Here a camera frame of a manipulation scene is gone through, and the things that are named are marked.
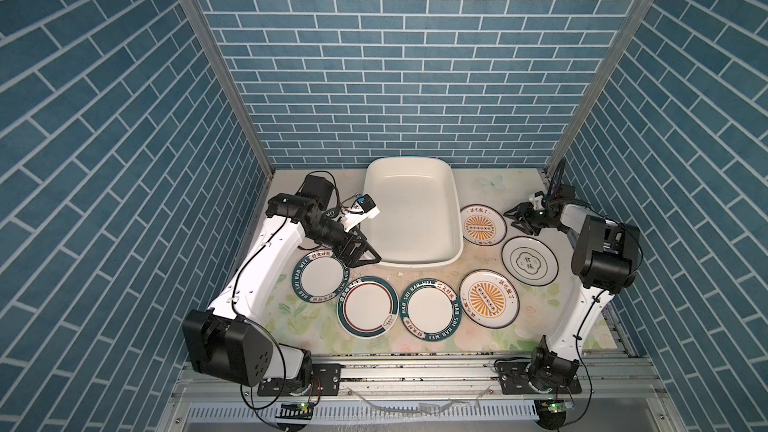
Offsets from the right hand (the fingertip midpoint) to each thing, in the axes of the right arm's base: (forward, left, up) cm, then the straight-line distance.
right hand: (510, 214), depth 102 cm
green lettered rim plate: (-34, +27, -4) cm, 43 cm away
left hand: (-28, +43, +19) cm, 55 cm away
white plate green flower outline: (-15, -6, -5) cm, 17 cm away
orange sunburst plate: (-29, +9, -4) cm, 31 cm away
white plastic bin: (-4, +31, -4) cm, 31 cm away
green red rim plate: (-34, +44, -3) cm, 56 cm away
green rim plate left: (-26, +61, -3) cm, 66 cm away
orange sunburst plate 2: (-2, +8, -5) cm, 10 cm away
